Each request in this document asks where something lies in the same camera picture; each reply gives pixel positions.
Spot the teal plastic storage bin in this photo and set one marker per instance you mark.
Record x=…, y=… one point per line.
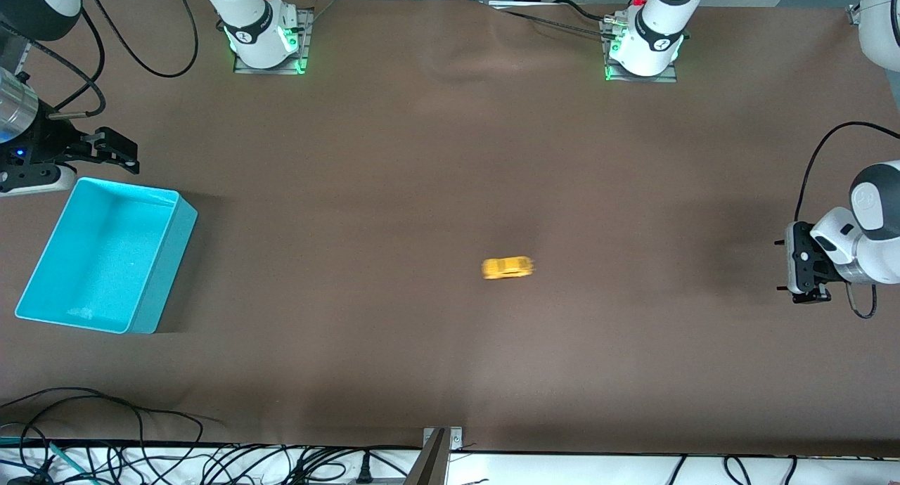
x=98, y=260

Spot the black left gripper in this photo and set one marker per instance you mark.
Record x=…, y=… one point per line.
x=824, y=268

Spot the aluminium frame rail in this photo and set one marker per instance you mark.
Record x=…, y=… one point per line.
x=24, y=53
x=854, y=14

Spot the black power plug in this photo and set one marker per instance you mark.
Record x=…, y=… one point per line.
x=363, y=469

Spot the yellow beetle toy car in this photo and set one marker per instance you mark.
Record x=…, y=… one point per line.
x=508, y=267

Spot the grey left arm base plate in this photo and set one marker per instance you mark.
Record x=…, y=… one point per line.
x=615, y=74

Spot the grey metal camera mount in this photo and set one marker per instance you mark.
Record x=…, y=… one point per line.
x=436, y=457

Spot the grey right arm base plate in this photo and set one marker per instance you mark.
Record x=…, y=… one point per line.
x=304, y=49

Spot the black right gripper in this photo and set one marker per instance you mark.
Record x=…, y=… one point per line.
x=50, y=138

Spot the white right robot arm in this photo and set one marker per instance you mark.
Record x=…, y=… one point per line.
x=253, y=21

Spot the brown table cover sheet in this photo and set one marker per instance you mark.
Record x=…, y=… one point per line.
x=450, y=190

